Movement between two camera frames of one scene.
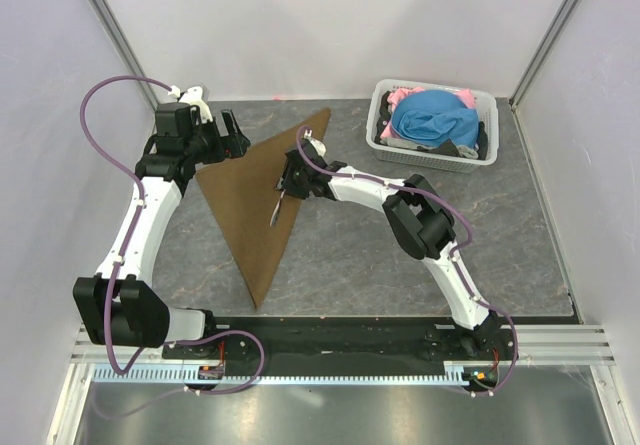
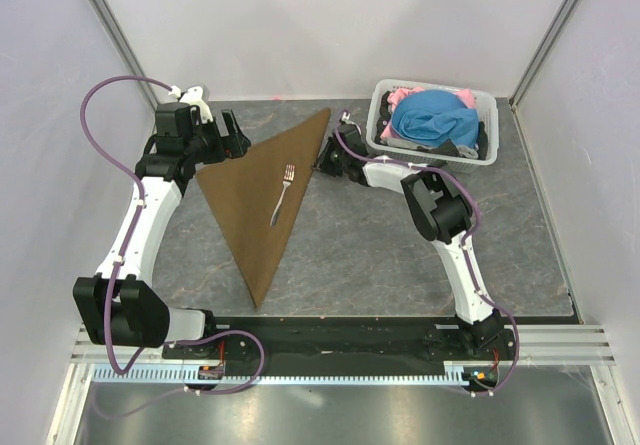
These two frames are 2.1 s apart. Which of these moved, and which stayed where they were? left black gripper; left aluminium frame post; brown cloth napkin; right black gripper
Moved: right black gripper
Stayed: left aluminium frame post; left black gripper; brown cloth napkin
